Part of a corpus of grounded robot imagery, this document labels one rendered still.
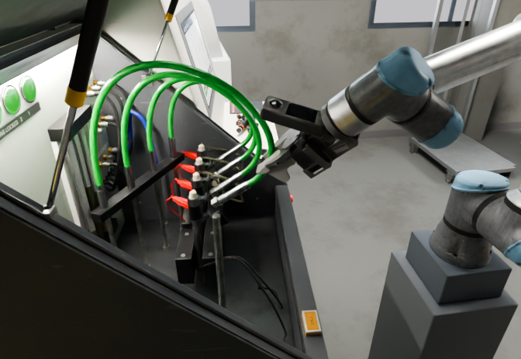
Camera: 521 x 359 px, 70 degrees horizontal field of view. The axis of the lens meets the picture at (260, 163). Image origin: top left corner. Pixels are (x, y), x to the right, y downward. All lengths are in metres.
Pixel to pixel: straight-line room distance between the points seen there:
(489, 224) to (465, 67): 0.36
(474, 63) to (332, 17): 2.71
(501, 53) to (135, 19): 0.85
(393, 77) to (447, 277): 0.63
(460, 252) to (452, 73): 0.49
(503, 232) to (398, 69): 0.51
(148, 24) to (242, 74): 2.36
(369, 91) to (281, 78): 2.90
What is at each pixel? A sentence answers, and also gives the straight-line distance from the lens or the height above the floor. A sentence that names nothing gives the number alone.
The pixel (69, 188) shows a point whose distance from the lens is 0.92.
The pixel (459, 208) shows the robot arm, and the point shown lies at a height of 1.06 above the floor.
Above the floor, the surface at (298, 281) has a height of 0.95.
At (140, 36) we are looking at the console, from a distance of 1.11.
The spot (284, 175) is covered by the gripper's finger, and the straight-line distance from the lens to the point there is 0.73.
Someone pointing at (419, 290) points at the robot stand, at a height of 0.80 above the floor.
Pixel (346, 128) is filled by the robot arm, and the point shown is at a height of 1.35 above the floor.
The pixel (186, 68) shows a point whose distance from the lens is 0.70.
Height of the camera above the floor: 1.59
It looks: 29 degrees down
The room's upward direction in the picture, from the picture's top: straight up
